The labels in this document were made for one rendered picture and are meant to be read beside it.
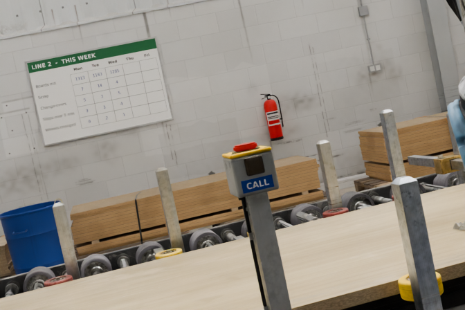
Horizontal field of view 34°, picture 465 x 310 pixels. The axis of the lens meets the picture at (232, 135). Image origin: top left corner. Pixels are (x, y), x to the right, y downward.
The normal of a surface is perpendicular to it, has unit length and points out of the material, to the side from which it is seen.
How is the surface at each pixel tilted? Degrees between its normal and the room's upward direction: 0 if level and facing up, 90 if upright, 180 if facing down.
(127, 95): 90
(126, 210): 90
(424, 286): 90
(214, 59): 90
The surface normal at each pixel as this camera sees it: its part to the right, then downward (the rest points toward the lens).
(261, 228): 0.20, 0.01
